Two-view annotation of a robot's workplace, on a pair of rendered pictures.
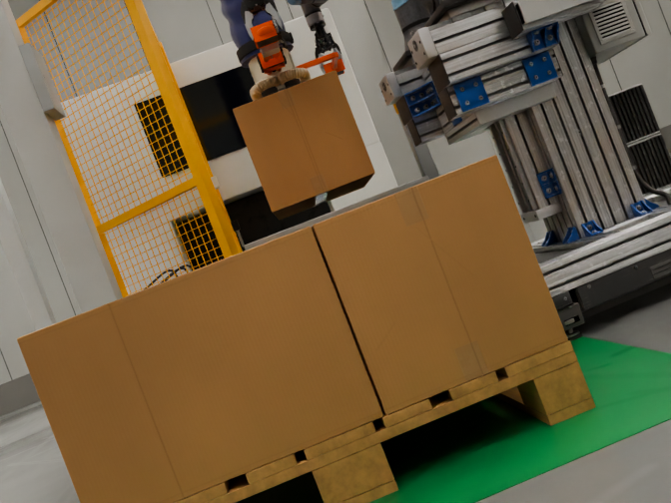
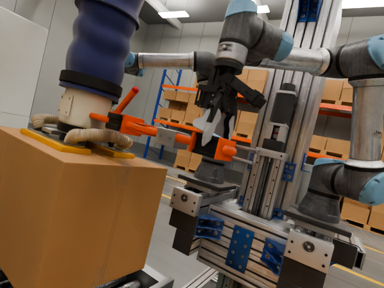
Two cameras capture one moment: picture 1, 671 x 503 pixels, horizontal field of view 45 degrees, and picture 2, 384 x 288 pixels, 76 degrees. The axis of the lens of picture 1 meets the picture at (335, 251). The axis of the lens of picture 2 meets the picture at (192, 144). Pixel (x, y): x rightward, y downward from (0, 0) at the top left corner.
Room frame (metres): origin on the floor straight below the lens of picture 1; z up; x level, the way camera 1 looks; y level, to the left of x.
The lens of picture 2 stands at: (2.28, 0.47, 1.22)
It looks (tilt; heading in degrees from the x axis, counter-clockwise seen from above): 1 degrees down; 308
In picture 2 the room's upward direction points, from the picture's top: 14 degrees clockwise
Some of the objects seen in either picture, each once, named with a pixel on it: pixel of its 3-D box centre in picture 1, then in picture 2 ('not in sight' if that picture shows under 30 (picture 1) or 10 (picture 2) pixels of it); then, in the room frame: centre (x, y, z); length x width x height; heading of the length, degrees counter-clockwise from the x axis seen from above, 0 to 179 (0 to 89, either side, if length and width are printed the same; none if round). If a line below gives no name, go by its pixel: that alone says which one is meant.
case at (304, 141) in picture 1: (305, 152); (67, 195); (3.20, -0.03, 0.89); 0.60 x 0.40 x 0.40; 2
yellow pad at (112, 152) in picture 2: not in sight; (100, 143); (3.21, -0.12, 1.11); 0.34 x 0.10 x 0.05; 1
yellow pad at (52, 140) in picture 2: not in sight; (54, 136); (3.21, 0.07, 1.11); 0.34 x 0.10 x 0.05; 1
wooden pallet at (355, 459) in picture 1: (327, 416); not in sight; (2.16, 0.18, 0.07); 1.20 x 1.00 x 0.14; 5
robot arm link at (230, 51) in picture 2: not in sight; (230, 56); (2.62, -0.05, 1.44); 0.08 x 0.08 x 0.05
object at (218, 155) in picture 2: (264, 34); (212, 146); (2.61, -0.04, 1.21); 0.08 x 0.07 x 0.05; 1
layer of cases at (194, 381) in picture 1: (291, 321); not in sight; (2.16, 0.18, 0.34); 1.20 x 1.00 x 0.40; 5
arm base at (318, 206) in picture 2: not in sight; (320, 203); (2.44, -0.64, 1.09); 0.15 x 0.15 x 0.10
